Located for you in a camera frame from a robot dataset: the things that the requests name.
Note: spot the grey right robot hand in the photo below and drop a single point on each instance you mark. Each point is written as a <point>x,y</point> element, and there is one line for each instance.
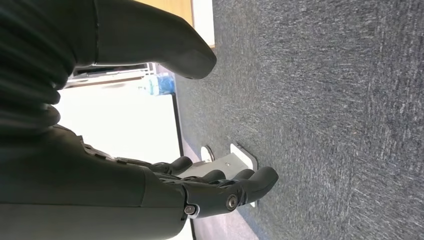
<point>82,188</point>

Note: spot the blue white bottle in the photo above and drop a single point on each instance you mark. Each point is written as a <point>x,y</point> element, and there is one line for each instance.
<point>159,84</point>

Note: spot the grey kiosk stand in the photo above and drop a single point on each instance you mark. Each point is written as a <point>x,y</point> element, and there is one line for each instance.
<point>228,164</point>

